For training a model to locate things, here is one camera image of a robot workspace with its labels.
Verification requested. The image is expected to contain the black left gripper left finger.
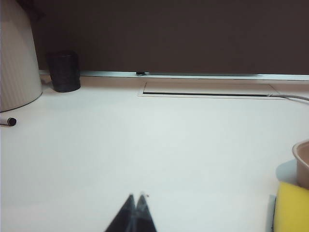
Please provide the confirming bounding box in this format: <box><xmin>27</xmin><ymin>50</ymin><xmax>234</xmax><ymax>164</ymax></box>
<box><xmin>103</xmin><ymin>193</ymin><xmax>137</xmax><ymax>232</ymax></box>

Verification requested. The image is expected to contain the white pen with black cap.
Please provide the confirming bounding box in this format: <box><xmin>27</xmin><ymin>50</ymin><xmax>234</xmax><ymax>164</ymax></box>
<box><xmin>0</xmin><ymin>117</ymin><xmax>17</xmax><ymax>127</ymax></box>

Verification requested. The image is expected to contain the grey desk divider panel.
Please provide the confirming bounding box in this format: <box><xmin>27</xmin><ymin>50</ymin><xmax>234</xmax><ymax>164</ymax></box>
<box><xmin>18</xmin><ymin>0</ymin><xmax>309</xmax><ymax>75</ymax></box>

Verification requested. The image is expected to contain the beige paper lunch box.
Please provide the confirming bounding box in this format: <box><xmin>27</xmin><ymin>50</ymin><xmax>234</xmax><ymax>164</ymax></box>
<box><xmin>292</xmin><ymin>139</ymin><xmax>309</xmax><ymax>190</ymax></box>

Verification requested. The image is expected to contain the yellow cleaning sponge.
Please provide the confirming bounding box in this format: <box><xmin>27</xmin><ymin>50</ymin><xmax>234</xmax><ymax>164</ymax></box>
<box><xmin>270</xmin><ymin>181</ymin><xmax>309</xmax><ymax>232</ymax></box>

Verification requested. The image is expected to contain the silver partition base rail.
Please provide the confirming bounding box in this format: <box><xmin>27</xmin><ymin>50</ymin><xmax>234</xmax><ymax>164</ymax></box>
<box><xmin>39</xmin><ymin>70</ymin><xmax>309</xmax><ymax>81</ymax></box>

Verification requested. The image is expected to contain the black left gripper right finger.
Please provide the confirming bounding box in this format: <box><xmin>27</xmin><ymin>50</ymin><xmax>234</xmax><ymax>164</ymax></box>
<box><xmin>136</xmin><ymin>191</ymin><xmax>158</xmax><ymax>232</ymax></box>

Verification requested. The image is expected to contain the white ribbed conical vessel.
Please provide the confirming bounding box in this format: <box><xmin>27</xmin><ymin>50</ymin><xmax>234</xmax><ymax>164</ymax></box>
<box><xmin>0</xmin><ymin>0</ymin><xmax>43</xmax><ymax>113</ymax></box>

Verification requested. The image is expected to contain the white desk cable hatch lid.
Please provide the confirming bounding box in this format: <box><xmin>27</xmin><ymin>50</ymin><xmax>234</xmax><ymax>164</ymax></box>
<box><xmin>138</xmin><ymin>81</ymin><xmax>289</xmax><ymax>100</ymax></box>

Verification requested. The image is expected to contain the black cylindrical cup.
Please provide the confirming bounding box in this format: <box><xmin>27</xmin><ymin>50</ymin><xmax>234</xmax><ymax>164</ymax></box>
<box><xmin>45</xmin><ymin>50</ymin><xmax>81</xmax><ymax>93</ymax></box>

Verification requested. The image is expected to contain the grey cable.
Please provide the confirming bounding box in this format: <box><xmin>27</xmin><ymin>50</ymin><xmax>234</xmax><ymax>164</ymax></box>
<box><xmin>269</xmin><ymin>94</ymin><xmax>309</xmax><ymax>104</ymax></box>

